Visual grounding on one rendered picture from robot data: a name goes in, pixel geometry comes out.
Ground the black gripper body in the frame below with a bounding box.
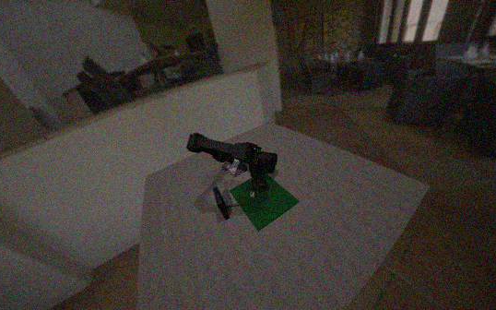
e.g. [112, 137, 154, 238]
[248, 164, 267, 191]

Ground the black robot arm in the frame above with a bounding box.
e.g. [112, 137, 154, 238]
[186, 132, 278, 176]

